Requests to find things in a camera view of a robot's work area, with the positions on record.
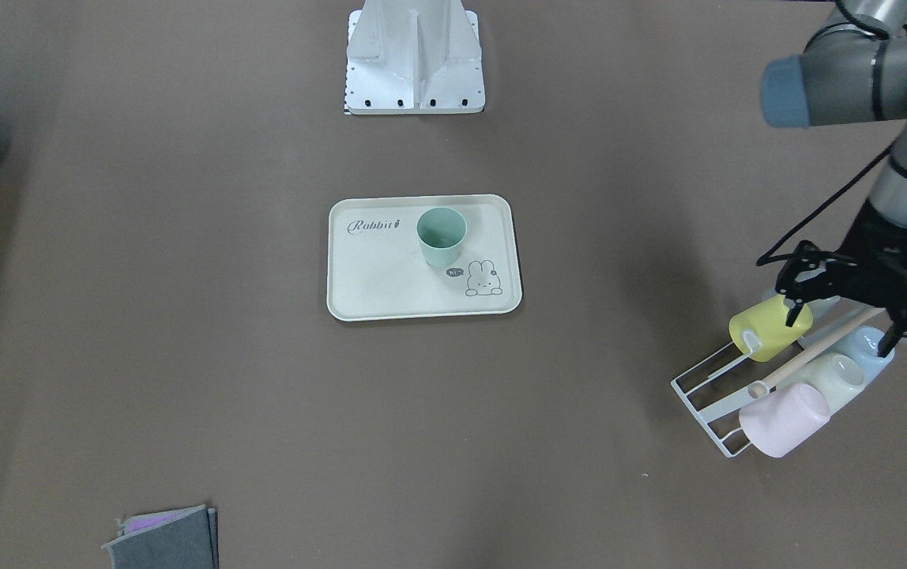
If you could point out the grey folded cloth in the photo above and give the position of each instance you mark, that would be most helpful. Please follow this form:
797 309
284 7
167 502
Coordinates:
178 538

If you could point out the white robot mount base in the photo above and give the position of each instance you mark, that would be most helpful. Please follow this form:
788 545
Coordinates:
414 58

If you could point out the pink cup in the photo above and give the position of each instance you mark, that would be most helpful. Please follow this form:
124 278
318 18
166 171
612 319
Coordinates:
782 421

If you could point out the grey cup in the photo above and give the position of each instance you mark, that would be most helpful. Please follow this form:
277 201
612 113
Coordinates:
818 307

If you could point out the white wire cup rack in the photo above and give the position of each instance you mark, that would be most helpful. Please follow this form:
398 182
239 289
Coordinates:
715 390

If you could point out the green cup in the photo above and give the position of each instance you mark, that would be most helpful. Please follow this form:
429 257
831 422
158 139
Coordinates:
441 232

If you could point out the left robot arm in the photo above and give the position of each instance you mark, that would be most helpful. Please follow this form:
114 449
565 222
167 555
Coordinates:
852 70

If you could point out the cream rabbit tray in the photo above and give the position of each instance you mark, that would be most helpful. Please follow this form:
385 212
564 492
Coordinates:
376 269

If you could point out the light blue cup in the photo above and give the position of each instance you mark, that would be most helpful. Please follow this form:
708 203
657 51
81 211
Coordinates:
862 346

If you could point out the wooden rack handle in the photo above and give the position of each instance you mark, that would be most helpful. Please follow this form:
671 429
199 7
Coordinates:
820 341

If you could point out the yellow cup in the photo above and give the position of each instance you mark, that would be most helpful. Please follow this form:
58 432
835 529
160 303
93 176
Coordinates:
764 330

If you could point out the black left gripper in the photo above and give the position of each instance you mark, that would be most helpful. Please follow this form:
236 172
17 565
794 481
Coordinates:
873 273

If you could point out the cream white cup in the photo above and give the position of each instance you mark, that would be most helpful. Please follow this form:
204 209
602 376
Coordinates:
837 377

